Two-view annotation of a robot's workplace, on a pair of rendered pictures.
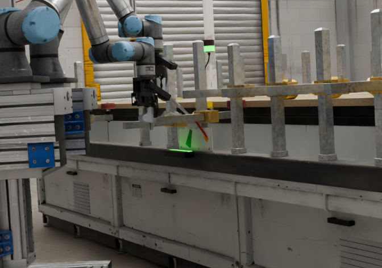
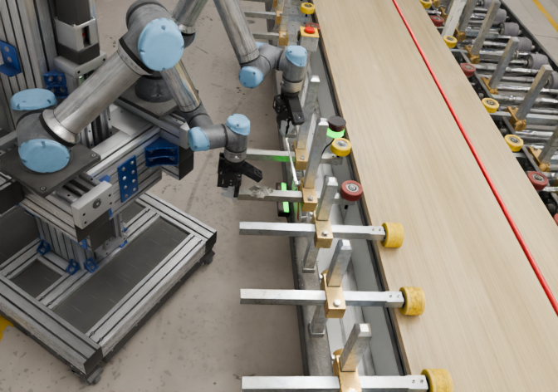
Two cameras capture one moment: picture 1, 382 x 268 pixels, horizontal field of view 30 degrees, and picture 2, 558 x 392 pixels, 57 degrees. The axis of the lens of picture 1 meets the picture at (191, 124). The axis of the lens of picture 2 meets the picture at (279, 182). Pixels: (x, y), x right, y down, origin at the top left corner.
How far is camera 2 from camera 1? 2.10 m
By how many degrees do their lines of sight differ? 44
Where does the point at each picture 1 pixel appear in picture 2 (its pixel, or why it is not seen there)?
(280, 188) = not seen: hidden behind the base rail
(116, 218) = not seen: hidden behind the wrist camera
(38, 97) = (59, 203)
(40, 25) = (34, 162)
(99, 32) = (183, 102)
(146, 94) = (227, 178)
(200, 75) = (313, 157)
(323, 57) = (349, 356)
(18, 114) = (46, 204)
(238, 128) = (310, 254)
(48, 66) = (151, 90)
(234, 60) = (325, 199)
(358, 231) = not seen: outside the picture
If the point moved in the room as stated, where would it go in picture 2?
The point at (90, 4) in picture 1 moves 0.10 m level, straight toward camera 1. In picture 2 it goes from (168, 75) to (150, 90)
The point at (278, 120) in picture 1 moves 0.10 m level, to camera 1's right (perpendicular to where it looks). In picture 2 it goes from (320, 312) to (350, 329)
